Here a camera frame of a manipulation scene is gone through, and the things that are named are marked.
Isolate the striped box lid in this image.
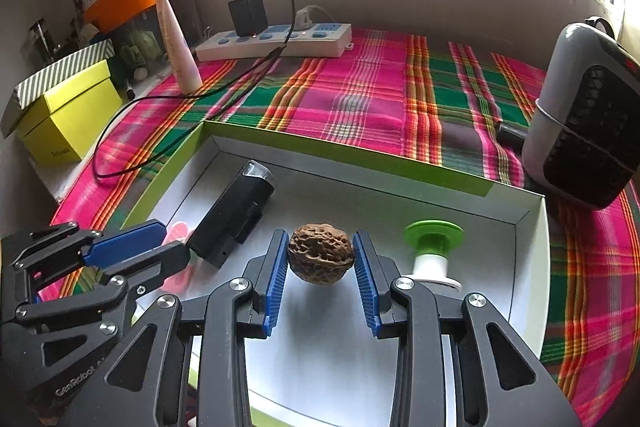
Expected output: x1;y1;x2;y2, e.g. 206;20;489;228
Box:
0;39;117;138

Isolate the green and white spool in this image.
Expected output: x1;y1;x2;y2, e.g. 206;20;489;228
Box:
402;220;465;291

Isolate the glass jar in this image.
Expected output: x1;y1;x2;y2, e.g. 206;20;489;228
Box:
27;19;57;58

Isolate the grey space heater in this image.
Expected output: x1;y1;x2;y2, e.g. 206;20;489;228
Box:
520;18;640;210

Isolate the yellow-green box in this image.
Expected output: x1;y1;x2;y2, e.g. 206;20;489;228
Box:
17;59;125;165

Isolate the brown walnut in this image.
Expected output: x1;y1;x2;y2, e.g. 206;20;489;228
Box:
287;223;356;287

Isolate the green patterned packet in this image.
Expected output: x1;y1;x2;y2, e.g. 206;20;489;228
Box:
120;29;166;74

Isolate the pink conical bottle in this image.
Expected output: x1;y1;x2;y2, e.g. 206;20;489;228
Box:
156;0;204;95

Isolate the black cylindrical device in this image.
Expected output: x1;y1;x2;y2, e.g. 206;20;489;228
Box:
186;159;276;269

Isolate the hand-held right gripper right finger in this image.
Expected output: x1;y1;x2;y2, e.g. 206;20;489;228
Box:
352;229;583;427

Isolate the pink clip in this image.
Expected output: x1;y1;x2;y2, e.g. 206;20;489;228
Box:
165;221;201;294

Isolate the white tray with green rim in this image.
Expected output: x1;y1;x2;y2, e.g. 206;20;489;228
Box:
120;120;551;427

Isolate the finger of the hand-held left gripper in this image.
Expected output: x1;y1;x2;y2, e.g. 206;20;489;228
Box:
2;219;169;274
14;242;192;339

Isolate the heater power cable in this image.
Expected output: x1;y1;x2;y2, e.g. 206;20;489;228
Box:
584;16;619;40

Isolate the small black cylinder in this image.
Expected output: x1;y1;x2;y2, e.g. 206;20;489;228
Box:
497;123;527;148

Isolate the white plug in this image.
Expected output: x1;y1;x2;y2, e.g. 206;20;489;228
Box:
292;5;331;30

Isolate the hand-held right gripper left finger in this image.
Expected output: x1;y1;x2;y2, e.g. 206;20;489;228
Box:
60;229;291;427

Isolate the white power strip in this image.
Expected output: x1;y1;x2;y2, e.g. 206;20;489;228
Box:
195;24;353;62

